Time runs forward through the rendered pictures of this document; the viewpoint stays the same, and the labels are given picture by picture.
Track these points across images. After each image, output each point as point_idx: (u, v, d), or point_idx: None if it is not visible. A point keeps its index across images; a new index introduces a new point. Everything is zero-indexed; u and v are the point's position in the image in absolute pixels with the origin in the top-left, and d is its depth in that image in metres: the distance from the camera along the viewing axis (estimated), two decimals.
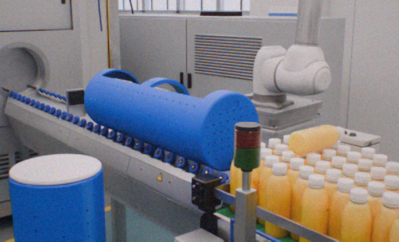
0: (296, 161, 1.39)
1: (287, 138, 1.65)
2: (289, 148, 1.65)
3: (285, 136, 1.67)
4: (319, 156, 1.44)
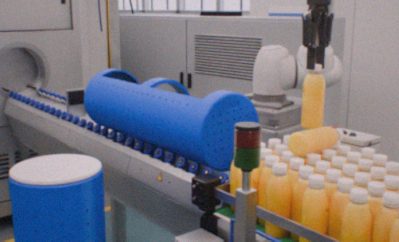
0: (296, 161, 1.39)
1: (287, 138, 1.65)
2: (289, 148, 1.65)
3: (285, 136, 1.67)
4: (319, 156, 1.44)
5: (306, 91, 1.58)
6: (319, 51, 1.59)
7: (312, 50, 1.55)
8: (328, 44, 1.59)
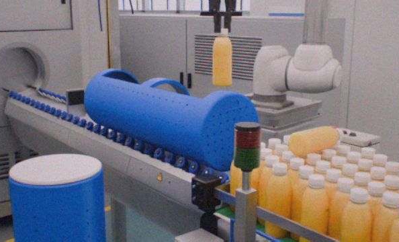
0: (296, 161, 1.39)
1: (287, 138, 1.65)
2: (289, 148, 1.65)
3: (285, 136, 1.67)
4: (319, 156, 1.44)
5: (214, 52, 1.79)
6: (226, 17, 1.79)
7: (218, 15, 1.76)
8: (234, 10, 1.80)
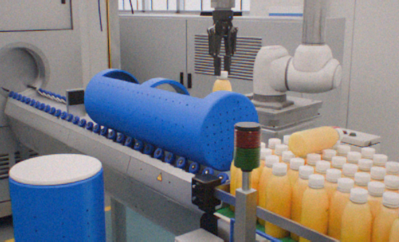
0: (296, 161, 1.39)
1: (287, 138, 1.65)
2: (289, 148, 1.65)
3: (285, 136, 1.67)
4: (319, 156, 1.44)
5: None
6: (226, 60, 1.83)
7: (218, 58, 1.80)
8: (233, 53, 1.83)
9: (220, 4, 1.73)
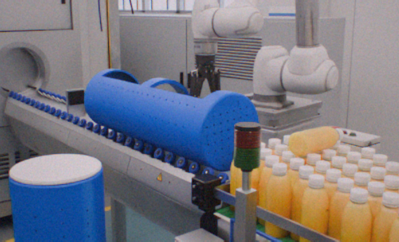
0: (296, 161, 1.39)
1: (287, 138, 1.65)
2: (289, 148, 1.65)
3: (285, 136, 1.67)
4: (319, 156, 1.44)
5: None
6: None
7: None
8: None
9: (203, 50, 1.84)
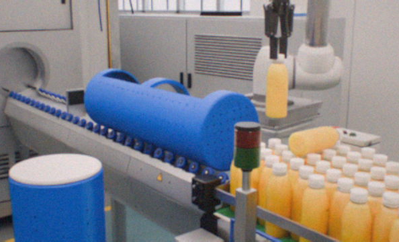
0: (296, 161, 1.39)
1: None
2: (279, 66, 1.60)
3: None
4: (319, 156, 1.44)
5: None
6: (281, 42, 1.62)
7: (275, 39, 1.58)
8: (290, 34, 1.62)
9: None
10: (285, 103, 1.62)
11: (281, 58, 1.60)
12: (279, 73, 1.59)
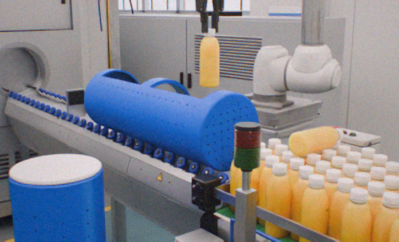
0: (296, 161, 1.39)
1: None
2: (209, 39, 1.74)
3: None
4: (319, 156, 1.44)
5: None
6: (213, 17, 1.76)
7: (205, 15, 1.72)
8: (221, 10, 1.76)
9: None
10: (216, 74, 1.77)
11: (212, 31, 1.74)
12: (209, 46, 1.74)
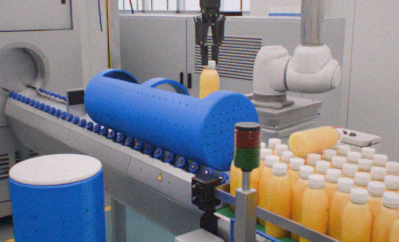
0: (296, 161, 1.39)
1: None
2: (209, 72, 1.76)
3: None
4: (319, 156, 1.44)
5: None
6: (213, 49, 1.78)
7: (205, 48, 1.75)
8: (221, 42, 1.79)
9: None
10: None
11: (212, 64, 1.77)
12: (209, 78, 1.76)
